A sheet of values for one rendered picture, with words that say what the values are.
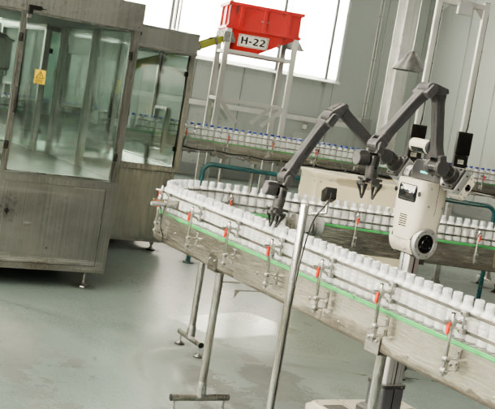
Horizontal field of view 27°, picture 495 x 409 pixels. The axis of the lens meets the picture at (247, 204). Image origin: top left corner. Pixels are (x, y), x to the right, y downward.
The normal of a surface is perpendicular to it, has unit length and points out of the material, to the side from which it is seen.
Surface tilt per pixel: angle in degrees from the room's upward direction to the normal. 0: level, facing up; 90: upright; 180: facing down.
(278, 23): 90
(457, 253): 90
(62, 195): 90
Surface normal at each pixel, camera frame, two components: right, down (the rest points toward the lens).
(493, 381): -0.86, -0.09
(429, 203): 0.47, 0.17
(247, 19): 0.18, 0.13
